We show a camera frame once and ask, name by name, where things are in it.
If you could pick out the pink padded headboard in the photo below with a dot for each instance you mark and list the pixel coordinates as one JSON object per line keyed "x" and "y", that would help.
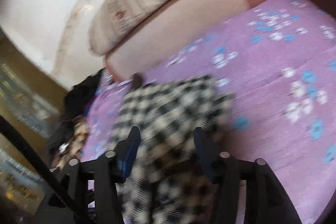
{"x": 167, "y": 31}

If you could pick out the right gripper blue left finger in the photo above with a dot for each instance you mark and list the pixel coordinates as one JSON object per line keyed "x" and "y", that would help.
{"x": 126, "y": 152}

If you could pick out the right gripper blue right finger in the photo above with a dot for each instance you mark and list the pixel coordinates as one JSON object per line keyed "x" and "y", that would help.
{"x": 208, "y": 153}

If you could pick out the purple floral bed sheet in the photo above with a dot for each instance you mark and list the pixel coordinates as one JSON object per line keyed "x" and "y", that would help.
{"x": 278, "y": 59}

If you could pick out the wooden glass wardrobe door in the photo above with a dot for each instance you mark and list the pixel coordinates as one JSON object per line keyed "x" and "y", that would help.
{"x": 30, "y": 102}

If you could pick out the brown beige patterned blanket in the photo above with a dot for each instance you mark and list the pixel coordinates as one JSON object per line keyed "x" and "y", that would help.
{"x": 67, "y": 142}

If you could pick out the black cream checked shirt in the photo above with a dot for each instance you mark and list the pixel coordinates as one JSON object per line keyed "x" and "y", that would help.
{"x": 166, "y": 183}

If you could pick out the black garment pile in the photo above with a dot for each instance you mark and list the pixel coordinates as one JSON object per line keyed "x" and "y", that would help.
{"x": 75, "y": 104}

